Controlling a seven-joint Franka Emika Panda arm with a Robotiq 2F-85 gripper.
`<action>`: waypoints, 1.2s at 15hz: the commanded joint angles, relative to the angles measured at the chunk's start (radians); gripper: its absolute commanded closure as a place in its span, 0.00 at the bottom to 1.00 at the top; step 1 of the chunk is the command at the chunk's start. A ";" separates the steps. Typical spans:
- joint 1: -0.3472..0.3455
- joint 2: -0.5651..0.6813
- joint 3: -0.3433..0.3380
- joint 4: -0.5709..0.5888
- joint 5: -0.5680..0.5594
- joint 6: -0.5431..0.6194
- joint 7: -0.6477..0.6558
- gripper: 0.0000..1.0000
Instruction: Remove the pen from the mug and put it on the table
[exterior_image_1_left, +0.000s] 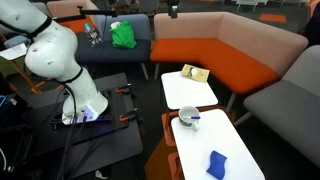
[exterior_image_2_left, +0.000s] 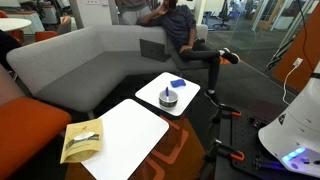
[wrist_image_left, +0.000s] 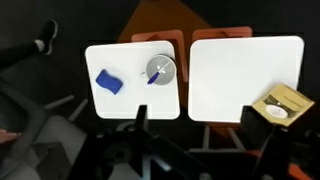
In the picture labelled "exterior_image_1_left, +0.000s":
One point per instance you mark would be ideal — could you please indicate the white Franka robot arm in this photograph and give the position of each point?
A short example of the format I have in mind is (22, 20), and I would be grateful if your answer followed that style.
(53, 50)

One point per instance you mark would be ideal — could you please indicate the white green-banded mug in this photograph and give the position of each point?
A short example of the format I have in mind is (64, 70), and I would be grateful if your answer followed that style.
(186, 120)

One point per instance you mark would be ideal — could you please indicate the white side table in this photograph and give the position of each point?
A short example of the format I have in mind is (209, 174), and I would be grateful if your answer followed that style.
(220, 140)
(186, 91)

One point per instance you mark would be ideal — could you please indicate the black orange-tipped clamp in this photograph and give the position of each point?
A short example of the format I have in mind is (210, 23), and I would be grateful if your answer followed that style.
(122, 88)
(128, 116)

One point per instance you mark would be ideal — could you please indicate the yellow paper packet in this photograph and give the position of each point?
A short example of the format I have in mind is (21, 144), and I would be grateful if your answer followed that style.
(196, 74)

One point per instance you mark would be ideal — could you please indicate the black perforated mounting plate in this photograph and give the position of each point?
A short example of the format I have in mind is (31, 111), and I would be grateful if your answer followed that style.
(116, 103)

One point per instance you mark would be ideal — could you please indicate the green bag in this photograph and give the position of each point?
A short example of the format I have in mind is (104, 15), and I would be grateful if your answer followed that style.
(123, 36)

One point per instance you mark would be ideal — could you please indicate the blue-grey armchair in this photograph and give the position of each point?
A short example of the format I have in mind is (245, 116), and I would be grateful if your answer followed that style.
(100, 53)

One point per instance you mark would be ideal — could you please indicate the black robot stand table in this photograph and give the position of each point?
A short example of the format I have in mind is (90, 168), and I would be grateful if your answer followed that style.
(113, 150)

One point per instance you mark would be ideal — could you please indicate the orange and beige sofa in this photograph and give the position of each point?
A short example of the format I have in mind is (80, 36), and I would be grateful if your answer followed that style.
(233, 63)

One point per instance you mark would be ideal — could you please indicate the plastic bottle with tag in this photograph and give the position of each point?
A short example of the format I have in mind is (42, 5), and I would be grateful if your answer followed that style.
(93, 36)

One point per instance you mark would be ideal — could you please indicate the blue cloth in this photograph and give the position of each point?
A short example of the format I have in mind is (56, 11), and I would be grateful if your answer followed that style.
(216, 165)

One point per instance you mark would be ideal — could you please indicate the beige and orange chair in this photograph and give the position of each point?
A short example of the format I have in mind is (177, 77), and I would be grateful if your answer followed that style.
(68, 10)

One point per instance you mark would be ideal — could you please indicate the grey corner sofa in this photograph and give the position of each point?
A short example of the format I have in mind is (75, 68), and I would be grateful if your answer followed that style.
(290, 106)

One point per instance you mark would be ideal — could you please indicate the white paper sheet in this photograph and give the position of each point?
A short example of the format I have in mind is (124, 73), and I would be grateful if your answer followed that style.
(13, 51)

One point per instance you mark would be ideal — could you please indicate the black camera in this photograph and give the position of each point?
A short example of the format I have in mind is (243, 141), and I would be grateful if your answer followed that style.
(173, 8)

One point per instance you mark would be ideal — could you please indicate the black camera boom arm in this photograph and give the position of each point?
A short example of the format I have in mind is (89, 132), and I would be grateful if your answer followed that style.
(96, 12)

